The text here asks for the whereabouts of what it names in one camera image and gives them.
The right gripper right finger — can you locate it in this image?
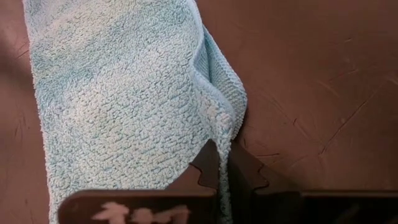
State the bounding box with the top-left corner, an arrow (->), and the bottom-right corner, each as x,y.
228,141 -> 398,224

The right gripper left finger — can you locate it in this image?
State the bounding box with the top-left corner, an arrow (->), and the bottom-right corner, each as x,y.
57,139 -> 218,224

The teal microfiber towel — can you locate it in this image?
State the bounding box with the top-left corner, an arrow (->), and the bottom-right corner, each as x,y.
22,0 -> 249,224

